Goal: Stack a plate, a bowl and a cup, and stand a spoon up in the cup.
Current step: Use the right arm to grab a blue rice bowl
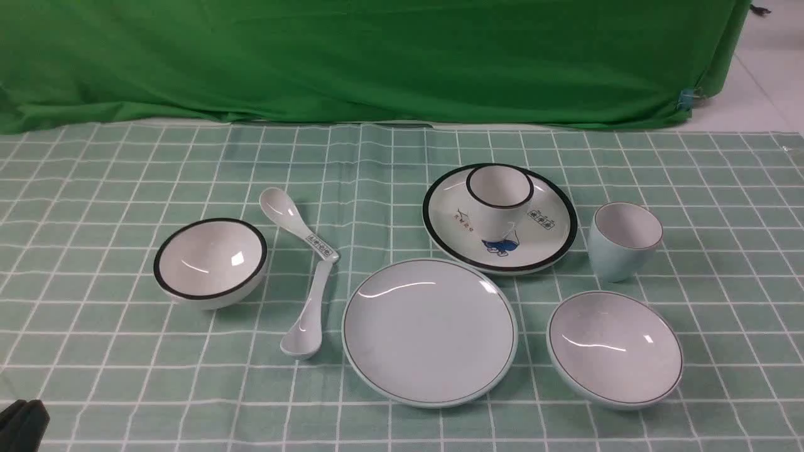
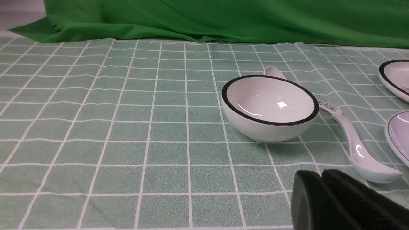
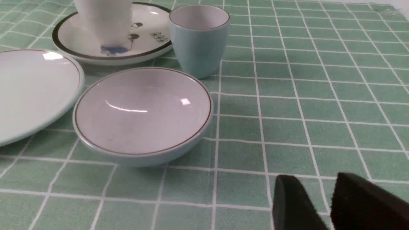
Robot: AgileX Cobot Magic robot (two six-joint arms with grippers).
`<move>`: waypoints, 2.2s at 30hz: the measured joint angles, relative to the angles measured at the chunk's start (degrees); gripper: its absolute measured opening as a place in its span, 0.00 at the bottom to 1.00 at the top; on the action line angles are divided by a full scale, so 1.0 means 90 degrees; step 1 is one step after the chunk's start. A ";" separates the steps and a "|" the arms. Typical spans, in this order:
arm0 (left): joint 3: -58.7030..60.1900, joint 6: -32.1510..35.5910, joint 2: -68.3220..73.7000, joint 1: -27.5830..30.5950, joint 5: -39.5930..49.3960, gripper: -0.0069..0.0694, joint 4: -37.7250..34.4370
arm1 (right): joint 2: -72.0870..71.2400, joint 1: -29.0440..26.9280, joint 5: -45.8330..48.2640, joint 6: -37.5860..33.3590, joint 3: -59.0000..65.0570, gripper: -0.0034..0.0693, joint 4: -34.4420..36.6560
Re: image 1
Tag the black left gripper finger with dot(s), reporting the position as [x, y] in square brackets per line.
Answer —
[23, 425]

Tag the plain white ceramic spoon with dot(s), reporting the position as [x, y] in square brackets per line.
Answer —
[304, 338]

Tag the pale blue bowl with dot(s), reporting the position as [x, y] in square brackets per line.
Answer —
[613, 350]

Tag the pale blue cup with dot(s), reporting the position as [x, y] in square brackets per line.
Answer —
[622, 238]

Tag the green checkered tablecloth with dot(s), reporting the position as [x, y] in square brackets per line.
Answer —
[121, 367]

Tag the white bowl black rim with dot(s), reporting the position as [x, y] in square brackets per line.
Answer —
[212, 263]

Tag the white spoon with label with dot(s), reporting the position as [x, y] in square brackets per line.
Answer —
[279, 207]

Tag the pale blue plate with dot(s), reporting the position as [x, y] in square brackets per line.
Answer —
[429, 333]

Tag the white cup black rim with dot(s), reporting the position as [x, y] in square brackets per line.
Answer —
[498, 198]

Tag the white plate black rim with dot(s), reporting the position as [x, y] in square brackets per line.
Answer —
[542, 237]

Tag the green backdrop cloth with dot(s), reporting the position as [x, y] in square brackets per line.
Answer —
[608, 65]

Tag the blue binder clip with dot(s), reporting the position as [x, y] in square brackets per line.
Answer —
[686, 100]

